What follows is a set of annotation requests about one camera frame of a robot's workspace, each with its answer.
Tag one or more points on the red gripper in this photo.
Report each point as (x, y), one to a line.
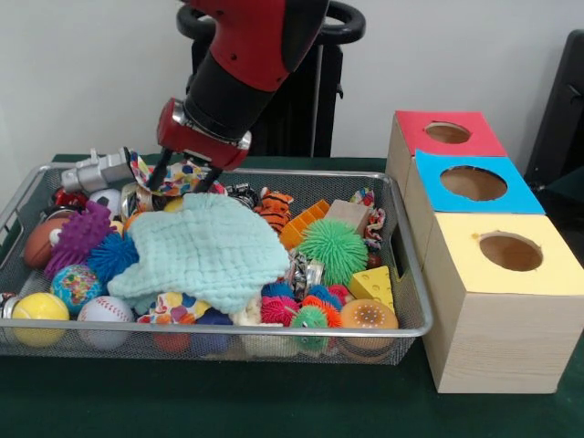
(201, 143)

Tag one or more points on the mint green cloth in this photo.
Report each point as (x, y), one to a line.
(205, 251)

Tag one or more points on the purple spiky ball with eyes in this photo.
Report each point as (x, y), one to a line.
(80, 232)

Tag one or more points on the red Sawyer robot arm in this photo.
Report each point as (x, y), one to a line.
(246, 59)

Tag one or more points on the wooden box with three holes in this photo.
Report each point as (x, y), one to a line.
(497, 337)

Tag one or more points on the tiger striped plush toy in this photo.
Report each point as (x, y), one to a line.
(274, 210)

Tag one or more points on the globe print ball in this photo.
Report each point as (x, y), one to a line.
(75, 287)

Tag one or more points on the white baseball toy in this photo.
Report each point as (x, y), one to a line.
(105, 312)

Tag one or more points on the plain green spiky ball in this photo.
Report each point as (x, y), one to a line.
(333, 251)

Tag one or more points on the yellow ball toy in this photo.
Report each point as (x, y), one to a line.
(40, 306)

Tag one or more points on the yellow toy cheese wedge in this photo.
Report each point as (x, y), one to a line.
(373, 285)

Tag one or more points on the toy burger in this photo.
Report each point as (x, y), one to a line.
(368, 315)

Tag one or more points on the dark green table cloth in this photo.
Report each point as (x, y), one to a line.
(274, 401)

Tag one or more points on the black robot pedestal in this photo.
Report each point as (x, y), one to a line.
(328, 100)

